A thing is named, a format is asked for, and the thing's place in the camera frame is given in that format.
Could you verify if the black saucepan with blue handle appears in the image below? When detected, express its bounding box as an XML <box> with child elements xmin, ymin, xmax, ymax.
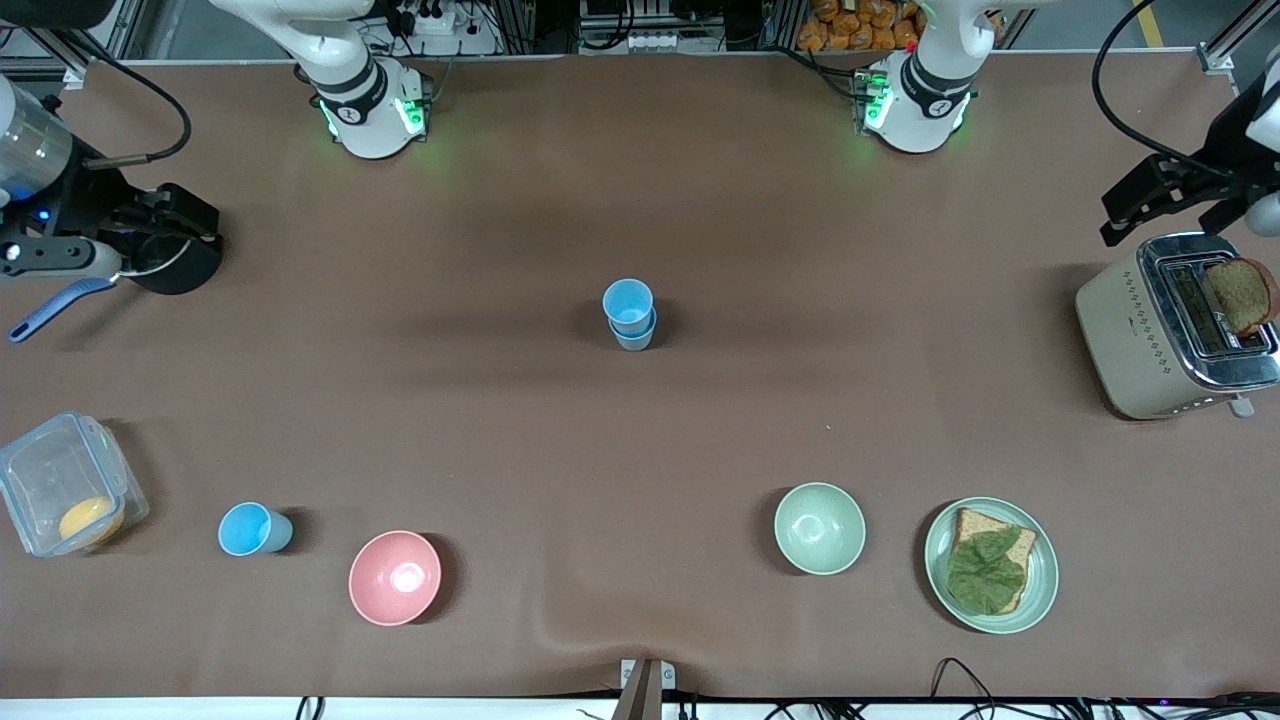
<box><xmin>8</xmin><ymin>200</ymin><xmax>224</xmax><ymax>345</ymax></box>

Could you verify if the long white power strip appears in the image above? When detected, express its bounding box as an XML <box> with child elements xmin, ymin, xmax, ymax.
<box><xmin>578</xmin><ymin>28</ymin><xmax>727</xmax><ymax>55</ymax></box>

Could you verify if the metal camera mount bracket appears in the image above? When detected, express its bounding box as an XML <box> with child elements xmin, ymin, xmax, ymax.
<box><xmin>612</xmin><ymin>658</ymin><xmax>677</xmax><ymax>720</ymax></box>

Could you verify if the blue plastic cup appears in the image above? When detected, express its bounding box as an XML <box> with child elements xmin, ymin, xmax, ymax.
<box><xmin>602</xmin><ymin>278</ymin><xmax>655</xmax><ymax>337</ymax></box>
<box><xmin>218</xmin><ymin>501</ymin><xmax>295</xmax><ymax>557</ymax></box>
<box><xmin>610</xmin><ymin>308</ymin><xmax>659</xmax><ymax>353</ymax></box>

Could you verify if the brown bread slice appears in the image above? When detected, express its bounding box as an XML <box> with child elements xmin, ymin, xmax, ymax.
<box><xmin>952</xmin><ymin>507</ymin><xmax>1039</xmax><ymax>615</ymax></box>

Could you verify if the pink bowl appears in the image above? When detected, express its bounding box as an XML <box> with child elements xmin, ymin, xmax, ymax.
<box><xmin>348</xmin><ymin>530</ymin><xmax>443</xmax><ymax>628</ymax></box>

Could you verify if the clear plastic food container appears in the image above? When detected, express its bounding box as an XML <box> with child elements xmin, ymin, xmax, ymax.
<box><xmin>0</xmin><ymin>411</ymin><xmax>151</xmax><ymax>559</ymax></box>

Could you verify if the dark toast slice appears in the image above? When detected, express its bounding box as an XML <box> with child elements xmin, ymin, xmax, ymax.
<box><xmin>1200</xmin><ymin>257</ymin><xmax>1280</xmax><ymax>339</ymax></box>

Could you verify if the white power strip with plugs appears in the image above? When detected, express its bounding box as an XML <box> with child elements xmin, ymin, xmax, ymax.
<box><xmin>385</xmin><ymin>0</ymin><xmax>503</xmax><ymax>57</ymax></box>

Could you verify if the orange round food piece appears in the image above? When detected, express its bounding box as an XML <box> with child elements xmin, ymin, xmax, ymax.
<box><xmin>58</xmin><ymin>496</ymin><xmax>127</xmax><ymax>547</ymax></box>

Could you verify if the pale green bowl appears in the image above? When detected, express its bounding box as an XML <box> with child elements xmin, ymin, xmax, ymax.
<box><xmin>774</xmin><ymin>482</ymin><xmax>867</xmax><ymax>576</ymax></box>

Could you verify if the silver beige toaster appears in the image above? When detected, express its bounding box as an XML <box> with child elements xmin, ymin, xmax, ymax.
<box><xmin>1075</xmin><ymin>232</ymin><xmax>1280</xmax><ymax>421</ymax></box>

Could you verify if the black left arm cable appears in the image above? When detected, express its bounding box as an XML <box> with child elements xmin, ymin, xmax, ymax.
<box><xmin>1091</xmin><ymin>0</ymin><xmax>1216</xmax><ymax>173</ymax></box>

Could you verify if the black looped floor cable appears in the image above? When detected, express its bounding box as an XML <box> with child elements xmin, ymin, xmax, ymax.
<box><xmin>930</xmin><ymin>656</ymin><xmax>1001</xmax><ymax>713</ymax></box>

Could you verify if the green lettuce leaf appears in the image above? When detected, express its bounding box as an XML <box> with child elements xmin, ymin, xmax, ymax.
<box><xmin>946</xmin><ymin>527</ymin><xmax>1029</xmax><ymax>615</ymax></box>

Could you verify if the bag of orange snacks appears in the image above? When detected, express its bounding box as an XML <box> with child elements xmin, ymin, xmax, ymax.
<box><xmin>796</xmin><ymin>0</ymin><xmax>923</xmax><ymax>53</ymax></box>

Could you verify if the pale green plate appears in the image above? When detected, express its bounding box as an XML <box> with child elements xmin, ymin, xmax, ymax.
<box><xmin>924</xmin><ymin>497</ymin><xmax>1060</xmax><ymax>635</ymax></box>

